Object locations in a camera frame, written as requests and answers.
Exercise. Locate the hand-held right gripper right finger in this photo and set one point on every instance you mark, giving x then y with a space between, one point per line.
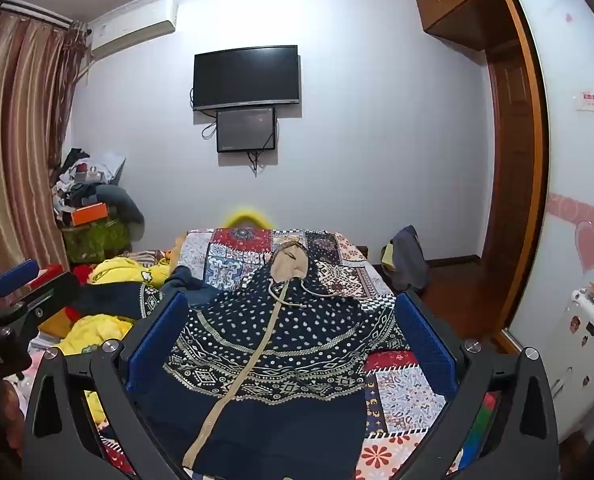
427 345

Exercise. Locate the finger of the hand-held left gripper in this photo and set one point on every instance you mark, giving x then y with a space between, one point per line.
14 276
42 306

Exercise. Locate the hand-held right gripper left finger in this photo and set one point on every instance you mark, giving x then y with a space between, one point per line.
157 345

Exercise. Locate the navy patterned hooded garment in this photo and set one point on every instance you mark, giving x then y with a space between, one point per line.
282 340

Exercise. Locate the pile of mixed clothes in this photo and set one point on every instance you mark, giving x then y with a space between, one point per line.
74 180

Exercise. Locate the pink cloth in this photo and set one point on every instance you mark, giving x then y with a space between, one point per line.
27 370

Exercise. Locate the yellow cloth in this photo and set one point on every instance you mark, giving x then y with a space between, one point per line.
94 332

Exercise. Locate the dark patterned knit cloth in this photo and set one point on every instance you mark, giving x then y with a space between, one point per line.
112 302

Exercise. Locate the patchwork bed quilt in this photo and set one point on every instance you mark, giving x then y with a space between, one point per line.
397 405

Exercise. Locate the blue denim cloth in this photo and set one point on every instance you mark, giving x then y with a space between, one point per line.
184 282

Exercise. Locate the yellow plush toy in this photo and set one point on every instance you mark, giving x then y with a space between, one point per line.
127 272

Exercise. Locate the green patterned bag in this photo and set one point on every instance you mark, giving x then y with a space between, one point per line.
97 242

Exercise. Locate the grey backpack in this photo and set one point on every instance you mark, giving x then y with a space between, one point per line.
409 260

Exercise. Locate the striped cloth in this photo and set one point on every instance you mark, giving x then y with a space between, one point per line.
152 256

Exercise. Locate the orange box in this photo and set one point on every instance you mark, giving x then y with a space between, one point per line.
91 214

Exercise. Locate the beige soft toy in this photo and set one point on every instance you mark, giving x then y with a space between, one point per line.
178 247

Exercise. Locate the grey bundled cloth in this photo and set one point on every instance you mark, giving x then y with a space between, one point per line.
124 207

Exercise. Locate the striped brown curtain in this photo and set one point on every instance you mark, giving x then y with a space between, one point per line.
17 135

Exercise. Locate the yellow hat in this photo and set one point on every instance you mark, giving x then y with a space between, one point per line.
247 217

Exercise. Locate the white fridge with stickers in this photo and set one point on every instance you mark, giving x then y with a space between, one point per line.
582 370

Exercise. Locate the brown wooden door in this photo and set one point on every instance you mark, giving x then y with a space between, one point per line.
509 160

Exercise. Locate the white sliding wardrobe door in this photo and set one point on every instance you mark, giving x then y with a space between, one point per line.
572 170

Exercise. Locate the white air conditioner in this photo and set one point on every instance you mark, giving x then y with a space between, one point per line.
132 30

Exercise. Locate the wooden overhead cabinet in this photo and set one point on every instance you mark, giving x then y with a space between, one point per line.
457 5

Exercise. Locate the pink heart wall stickers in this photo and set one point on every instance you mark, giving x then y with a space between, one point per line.
592 240

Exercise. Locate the small black wall monitor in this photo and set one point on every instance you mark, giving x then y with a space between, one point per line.
246 130

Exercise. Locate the black wall television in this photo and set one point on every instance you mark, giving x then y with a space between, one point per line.
246 77

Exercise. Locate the small wall calendar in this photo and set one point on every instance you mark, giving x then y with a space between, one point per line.
587 101

